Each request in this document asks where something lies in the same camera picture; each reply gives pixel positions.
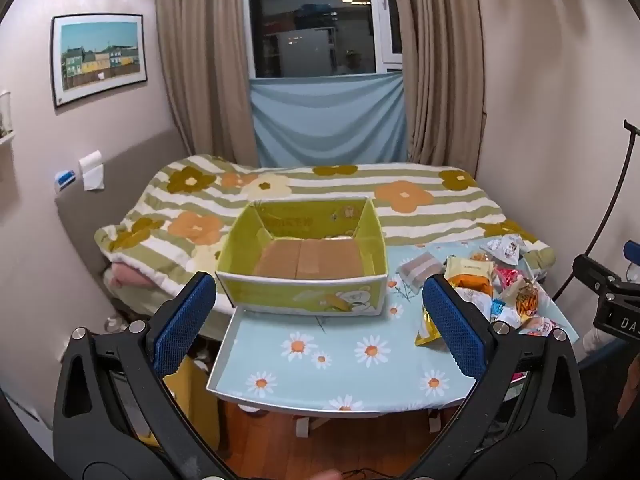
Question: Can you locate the window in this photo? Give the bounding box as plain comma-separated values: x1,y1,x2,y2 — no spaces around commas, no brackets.
247,0,406,80

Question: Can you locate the light blue hanging cloth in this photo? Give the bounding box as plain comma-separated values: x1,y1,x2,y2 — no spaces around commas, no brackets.
248,71,409,169

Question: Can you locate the floral striped blanket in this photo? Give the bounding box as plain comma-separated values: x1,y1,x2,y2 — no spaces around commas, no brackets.
95,152,557,311

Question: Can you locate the white table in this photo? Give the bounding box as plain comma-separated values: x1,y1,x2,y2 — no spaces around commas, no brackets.
206,305,581,436

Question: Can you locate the person's right forearm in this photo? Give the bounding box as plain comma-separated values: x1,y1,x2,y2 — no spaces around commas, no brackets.
617,360,640,420

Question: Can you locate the framed picture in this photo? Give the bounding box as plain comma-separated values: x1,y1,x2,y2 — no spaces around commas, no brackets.
50,12,148,109

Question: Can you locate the pink pillow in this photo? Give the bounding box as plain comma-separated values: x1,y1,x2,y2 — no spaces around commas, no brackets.
110,261,162,291

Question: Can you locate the black curved cable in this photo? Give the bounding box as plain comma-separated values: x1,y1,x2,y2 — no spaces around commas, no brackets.
552,119,640,306

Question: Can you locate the pile of snack packets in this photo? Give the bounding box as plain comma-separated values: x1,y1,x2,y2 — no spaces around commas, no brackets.
414,234,568,348

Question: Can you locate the pink snack packet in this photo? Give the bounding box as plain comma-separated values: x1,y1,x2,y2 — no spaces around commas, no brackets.
492,266,532,295

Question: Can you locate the daisy print tablecloth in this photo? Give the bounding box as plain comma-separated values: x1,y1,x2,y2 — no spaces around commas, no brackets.
206,240,581,413

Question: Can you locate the yellow snack packet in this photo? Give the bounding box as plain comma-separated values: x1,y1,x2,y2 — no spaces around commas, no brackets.
414,305,453,348

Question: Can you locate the grey striped snack packet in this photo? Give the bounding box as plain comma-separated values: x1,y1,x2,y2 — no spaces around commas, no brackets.
397,251,448,295

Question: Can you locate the beige curtain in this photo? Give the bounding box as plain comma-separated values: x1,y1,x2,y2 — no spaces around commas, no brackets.
155,0,259,169
387,0,487,182

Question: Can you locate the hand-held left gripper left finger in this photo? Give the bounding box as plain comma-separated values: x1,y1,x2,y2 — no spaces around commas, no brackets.
52,271,236,480

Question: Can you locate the yellow-green cardboard box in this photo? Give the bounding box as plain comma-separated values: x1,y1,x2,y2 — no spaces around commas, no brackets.
215,197,390,317

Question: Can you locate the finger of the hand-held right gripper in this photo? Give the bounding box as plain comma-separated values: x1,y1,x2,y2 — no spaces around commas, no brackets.
622,240,640,283
572,254,626,292

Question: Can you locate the grey padded headboard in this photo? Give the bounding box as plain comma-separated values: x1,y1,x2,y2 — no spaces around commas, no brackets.
55,127,197,322

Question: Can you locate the toilet paper roll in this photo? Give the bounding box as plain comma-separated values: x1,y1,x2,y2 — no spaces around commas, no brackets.
78,150,106,192

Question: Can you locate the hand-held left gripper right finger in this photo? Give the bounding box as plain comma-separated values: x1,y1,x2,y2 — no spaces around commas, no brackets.
405,274,588,480

